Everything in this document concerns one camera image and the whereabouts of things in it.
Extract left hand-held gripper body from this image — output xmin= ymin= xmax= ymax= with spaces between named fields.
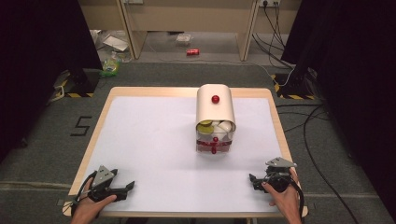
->
xmin=87 ymin=165 xmax=122 ymax=202

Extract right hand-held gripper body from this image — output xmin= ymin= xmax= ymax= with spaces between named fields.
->
xmin=263 ymin=157 xmax=298 ymax=193

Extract clear drawer with red knob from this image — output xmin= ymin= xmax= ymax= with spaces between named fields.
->
xmin=195 ymin=139 xmax=234 ymax=157
xmin=195 ymin=119 xmax=236 ymax=143

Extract person's right hand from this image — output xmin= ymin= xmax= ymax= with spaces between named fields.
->
xmin=262 ymin=168 xmax=304 ymax=224

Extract person's left hand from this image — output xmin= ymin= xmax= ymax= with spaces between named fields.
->
xmin=70 ymin=178 xmax=118 ymax=224

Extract pile of red coffee capsules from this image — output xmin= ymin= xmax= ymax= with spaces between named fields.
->
xmin=196 ymin=140 xmax=233 ymax=147

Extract black stand base striped tape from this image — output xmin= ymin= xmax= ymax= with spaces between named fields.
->
xmin=64 ymin=69 xmax=101 ymax=99
xmin=273 ymin=73 xmax=318 ymax=101

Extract green plastic bag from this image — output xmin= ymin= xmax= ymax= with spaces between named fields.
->
xmin=99 ymin=57 xmax=122 ymax=77

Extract wooden table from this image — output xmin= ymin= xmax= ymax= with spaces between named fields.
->
xmin=62 ymin=86 xmax=309 ymax=218

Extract white plastic bags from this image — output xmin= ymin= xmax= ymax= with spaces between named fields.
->
xmin=90 ymin=29 xmax=131 ymax=53

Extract black curtain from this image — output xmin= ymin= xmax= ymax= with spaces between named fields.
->
xmin=0 ymin=0 xmax=104 ymax=160
xmin=281 ymin=0 xmax=396 ymax=220

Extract clear plastic container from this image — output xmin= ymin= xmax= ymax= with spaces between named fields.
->
xmin=176 ymin=33 xmax=193 ymax=47

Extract beige desk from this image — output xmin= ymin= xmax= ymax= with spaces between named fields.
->
xmin=116 ymin=0 xmax=261 ymax=62

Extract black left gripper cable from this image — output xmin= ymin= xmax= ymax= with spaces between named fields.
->
xmin=70 ymin=170 xmax=98 ymax=218

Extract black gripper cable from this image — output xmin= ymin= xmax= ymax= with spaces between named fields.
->
xmin=70 ymin=170 xmax=98 ymax=218
xmin=289 ymin=176 xmax=306 ymax=223

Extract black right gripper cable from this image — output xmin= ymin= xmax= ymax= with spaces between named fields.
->
xmin=289 ymin=176 xmax=306 ymax=223

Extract black floor cables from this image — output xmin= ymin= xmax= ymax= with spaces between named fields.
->
xmin=275 ymin=104 xmax=362 ymax=224

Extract black cables from outlet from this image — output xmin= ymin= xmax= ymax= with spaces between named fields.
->
xmin=251 ymin=3 xmax=297 ymax=70

